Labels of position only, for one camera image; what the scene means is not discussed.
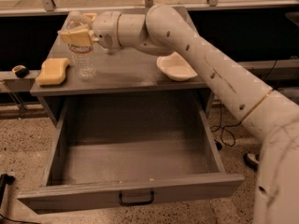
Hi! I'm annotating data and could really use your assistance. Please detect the grey cabinet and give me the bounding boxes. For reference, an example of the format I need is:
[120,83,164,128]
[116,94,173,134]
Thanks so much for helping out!
[31,48,215,120]

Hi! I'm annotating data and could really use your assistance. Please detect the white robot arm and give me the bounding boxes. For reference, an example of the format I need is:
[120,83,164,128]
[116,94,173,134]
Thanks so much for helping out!
[59,4,299,224]

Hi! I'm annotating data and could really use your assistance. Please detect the low grey side shelf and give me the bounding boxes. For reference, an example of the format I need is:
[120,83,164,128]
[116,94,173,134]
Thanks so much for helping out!
[240,60,299,81]

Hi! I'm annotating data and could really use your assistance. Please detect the black drawer handle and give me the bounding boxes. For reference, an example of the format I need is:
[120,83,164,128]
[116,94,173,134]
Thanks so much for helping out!
[119,190,155,207]

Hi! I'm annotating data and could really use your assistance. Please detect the open grey top drawer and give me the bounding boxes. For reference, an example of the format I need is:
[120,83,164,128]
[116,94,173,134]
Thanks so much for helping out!
[18,91,244,214]

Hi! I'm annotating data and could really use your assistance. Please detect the yellow sponge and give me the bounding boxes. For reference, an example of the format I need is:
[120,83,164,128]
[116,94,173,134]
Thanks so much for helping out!
[36,58,69,86]

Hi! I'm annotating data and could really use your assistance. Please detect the black tape measure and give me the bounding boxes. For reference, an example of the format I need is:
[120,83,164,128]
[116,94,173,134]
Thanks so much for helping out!
[12,65,29,78]

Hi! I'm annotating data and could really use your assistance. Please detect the metal window rail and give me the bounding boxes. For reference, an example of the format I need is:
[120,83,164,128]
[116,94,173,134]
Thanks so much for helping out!
[0,0,299,17]

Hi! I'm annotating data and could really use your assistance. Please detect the clear water bottle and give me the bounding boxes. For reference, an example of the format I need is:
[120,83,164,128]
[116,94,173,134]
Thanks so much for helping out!
[66,11,96,81]

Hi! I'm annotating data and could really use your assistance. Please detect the white bowl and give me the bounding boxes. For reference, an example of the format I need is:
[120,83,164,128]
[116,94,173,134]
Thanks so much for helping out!
[156,52,198,81]

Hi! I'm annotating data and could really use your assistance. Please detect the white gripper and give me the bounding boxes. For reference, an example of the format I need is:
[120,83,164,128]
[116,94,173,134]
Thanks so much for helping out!
[59,11,121,49]

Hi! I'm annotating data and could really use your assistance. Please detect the black floor cable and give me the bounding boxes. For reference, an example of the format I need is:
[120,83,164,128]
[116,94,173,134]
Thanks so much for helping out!
[210,100,237,151]

